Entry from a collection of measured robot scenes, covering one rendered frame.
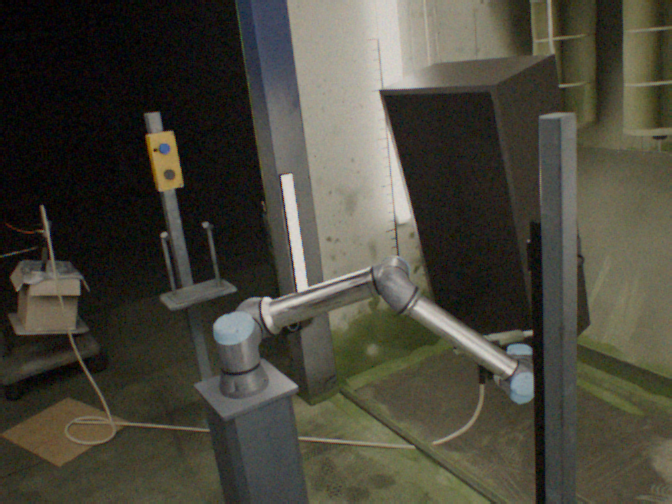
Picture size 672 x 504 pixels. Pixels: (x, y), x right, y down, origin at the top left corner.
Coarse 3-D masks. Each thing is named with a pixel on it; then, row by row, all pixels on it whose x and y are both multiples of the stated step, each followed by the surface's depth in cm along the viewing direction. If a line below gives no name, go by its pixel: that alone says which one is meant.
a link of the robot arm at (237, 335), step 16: (224, 320) 230; (240, 320) 228; (256, 320) 237; (224, 336) 223; (240, 336) 223; (256, 336) 231; (224, 352) 225; (240, 352) 225; (256, 352) 230; (224, 368) 228; (240, 368) 226
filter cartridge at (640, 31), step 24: (624, 0) 287; (648, 0) 274; (624, 24) 291; (648, 24) 278; (624, 48) 294; (648, 48) 281; (624, 72) 298; (648, 72) 283; (624, 96) 301; (648, 96) 287; (624, 120) 304; (648, 120) 291
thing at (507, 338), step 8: (488, 336) 265; (496, 336) 263; (504, 336) 263; (512, 336) 263; (520, 336) 264; (504, 344) 264; (512, 344) 265; (456, 352) 261; (480, 368) 265; (480, 376) 267
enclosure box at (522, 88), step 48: (384, 96) 258; (432, 96) 274; (480, 96) 261; (528, 96) 220; (432, 144) 280; (480, 144) 274; (528, 144) 225; (432, 192) 285; (480, 192) 288; (528, 192) 230; (432, 240) 290; (480, 240) 303; (432, 288) 296; (480, 288) 318; (528, 288) 242; (528, 336) 279
